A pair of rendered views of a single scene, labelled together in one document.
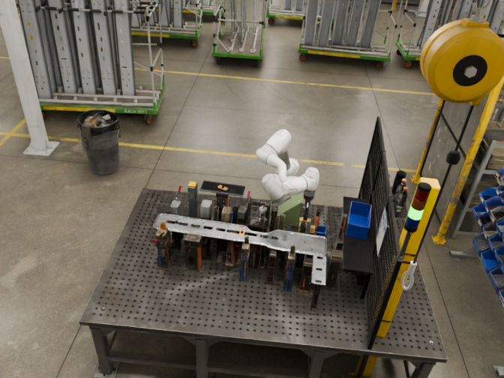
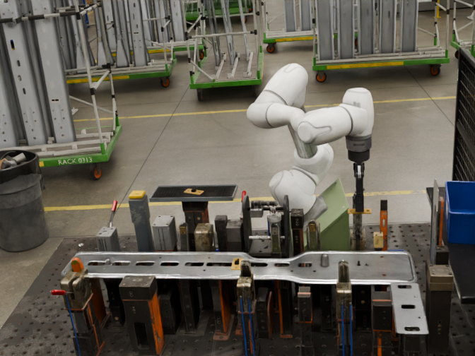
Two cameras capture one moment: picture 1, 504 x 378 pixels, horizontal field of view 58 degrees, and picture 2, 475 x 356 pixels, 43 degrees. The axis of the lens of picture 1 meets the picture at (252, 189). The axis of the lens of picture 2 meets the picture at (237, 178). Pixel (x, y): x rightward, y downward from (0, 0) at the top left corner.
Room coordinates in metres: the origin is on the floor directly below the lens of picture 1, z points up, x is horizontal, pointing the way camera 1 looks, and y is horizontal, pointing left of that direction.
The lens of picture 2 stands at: (0.63, -0.12, 2.21)
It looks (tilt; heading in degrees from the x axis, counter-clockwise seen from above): 22 degrees down; 4
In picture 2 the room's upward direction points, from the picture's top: 5 degrees counter-clockwise
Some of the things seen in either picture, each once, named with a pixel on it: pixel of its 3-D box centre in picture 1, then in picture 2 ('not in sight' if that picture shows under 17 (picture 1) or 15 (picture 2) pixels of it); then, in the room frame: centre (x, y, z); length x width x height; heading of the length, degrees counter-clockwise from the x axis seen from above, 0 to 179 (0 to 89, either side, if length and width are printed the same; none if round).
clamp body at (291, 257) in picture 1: (289, 271); (343, 325); (2.43, -0.33, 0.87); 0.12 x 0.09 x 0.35; 173
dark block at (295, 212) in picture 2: (272, 228); (299, 256); (2.87, -0.20, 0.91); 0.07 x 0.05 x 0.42; 173
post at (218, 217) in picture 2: (235, 223); (225, 258); (2.91, 0.12, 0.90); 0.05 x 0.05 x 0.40; 83
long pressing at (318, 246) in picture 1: (239, 233); (231, 265); (2.68, 0.08, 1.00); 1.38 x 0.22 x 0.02; 83
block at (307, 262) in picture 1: (306, 274); (382, 330); (2.43, -0.46, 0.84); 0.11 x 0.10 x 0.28; 173
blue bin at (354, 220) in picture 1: (358, 220); (468, 211); (2.83, -0.87, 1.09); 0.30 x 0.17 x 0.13; 167
